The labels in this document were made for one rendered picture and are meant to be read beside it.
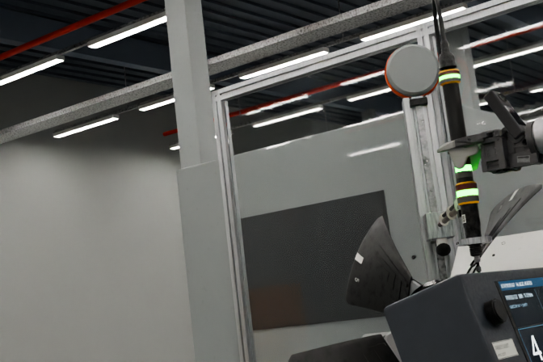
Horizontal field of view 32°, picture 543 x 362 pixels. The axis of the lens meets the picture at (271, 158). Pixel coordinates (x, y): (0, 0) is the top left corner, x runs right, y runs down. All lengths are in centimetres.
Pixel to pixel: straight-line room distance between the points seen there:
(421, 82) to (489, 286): 166
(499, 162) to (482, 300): 86
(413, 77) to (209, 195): 226
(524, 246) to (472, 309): 133
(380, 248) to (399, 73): 70
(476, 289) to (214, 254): 375
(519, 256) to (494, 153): 48
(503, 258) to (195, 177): 273
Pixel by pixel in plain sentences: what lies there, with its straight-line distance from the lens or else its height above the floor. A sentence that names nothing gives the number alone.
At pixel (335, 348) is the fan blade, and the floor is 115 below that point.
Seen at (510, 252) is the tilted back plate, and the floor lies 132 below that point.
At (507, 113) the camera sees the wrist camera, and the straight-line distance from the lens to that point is 191.
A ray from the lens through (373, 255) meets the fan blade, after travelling 219.
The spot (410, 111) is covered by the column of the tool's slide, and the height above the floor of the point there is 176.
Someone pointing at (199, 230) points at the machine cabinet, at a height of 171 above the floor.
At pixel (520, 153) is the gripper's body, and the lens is 190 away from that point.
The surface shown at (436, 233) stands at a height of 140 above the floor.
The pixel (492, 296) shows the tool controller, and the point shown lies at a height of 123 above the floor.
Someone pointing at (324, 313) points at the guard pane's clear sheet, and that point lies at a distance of 306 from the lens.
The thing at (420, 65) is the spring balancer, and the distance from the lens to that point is 272.
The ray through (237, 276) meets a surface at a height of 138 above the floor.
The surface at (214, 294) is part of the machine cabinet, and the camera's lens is 477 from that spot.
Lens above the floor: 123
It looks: 10 degrees up
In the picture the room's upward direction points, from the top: 7 degrees counter-clockwise
